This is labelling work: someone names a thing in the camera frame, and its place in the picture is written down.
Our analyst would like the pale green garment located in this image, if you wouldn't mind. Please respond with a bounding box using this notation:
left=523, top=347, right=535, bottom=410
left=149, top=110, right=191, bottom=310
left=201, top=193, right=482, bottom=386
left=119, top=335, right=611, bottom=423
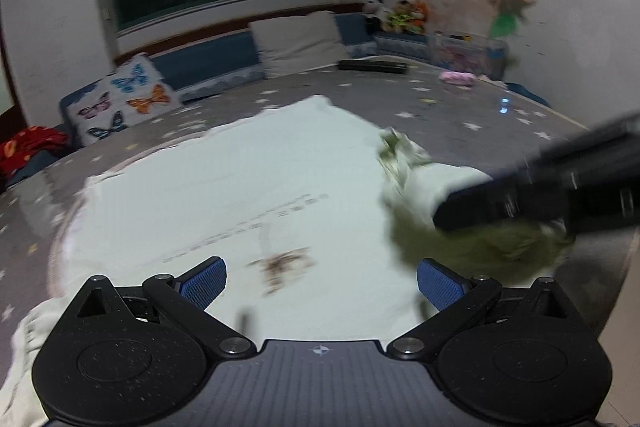
left=1, top=96, right=570, bottom=426

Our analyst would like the grey star tablecloth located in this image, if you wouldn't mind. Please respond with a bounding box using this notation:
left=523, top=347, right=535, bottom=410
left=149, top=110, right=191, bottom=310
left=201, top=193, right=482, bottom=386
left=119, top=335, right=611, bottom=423
left=0, top=56, right=632, bottom=338

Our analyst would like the pink hair scrunchie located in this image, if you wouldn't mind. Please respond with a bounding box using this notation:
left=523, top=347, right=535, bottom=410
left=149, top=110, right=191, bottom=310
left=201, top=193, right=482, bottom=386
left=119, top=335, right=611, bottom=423
left=439, top=70, right=477, bottom=88

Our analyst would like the clear plastic storage box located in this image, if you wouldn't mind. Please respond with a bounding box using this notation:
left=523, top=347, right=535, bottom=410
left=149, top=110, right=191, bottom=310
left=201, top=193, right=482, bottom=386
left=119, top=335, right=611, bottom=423
left=427, top=32, right=509, bottom=80

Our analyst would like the black remote control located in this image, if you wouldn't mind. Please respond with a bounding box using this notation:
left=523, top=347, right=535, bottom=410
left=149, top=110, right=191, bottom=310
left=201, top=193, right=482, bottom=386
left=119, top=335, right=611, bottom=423
left=336, top=60, right=409, bottom=75

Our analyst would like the orange fox plush toy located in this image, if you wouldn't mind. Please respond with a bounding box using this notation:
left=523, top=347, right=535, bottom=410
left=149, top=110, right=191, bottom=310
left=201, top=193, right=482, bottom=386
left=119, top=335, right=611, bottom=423
left=411, top=0, right=430, bottom=35

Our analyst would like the bear plush toy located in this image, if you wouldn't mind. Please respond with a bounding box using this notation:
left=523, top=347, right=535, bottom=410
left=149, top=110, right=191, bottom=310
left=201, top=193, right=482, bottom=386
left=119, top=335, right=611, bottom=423
left=382, top=0, right=416, bottom=35

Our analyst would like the red patterned blanket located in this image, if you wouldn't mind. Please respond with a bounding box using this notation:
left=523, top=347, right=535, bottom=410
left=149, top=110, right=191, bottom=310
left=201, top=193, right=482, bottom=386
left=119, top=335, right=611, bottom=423
left=1, top=126, right=70, bottom=180

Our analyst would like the panda plush toy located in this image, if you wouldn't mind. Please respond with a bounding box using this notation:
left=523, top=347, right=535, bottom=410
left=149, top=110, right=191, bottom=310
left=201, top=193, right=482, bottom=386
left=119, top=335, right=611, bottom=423
left=362, top=0, right=392, bottom=28

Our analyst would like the butterfly print pillow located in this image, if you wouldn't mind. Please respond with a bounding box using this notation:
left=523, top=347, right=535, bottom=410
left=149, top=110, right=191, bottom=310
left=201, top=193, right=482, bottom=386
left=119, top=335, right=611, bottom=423
left=66, top=54, right=181, bottom=146

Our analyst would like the grey cushion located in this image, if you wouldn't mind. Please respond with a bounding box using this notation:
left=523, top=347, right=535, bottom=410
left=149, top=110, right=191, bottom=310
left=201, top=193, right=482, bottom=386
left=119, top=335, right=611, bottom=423
left=250, top=11, right=350, bottom=79

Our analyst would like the blue sofa bench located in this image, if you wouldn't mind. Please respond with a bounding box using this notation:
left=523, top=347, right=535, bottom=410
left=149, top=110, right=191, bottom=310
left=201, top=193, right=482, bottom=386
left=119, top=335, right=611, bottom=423
left=4, top=12, right=551, bottom=188

